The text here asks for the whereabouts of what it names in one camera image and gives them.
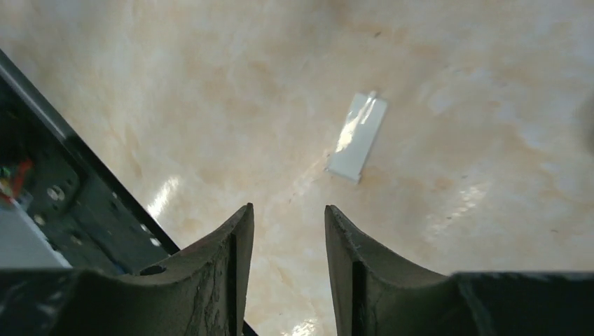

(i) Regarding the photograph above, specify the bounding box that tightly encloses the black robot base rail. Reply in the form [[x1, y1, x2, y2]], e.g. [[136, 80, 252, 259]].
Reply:
[[1, 55, 179, 274]]

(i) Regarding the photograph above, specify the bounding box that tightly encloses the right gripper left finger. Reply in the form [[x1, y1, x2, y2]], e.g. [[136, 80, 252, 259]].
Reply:
[[1, 204, 254, 335]]

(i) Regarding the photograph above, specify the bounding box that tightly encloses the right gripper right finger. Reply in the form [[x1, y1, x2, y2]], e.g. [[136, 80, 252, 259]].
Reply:
[[324, 205, 593, 335]]

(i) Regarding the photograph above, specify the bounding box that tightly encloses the white battery cover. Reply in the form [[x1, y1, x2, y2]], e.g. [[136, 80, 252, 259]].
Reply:
[[326, 91, 388, 183]]

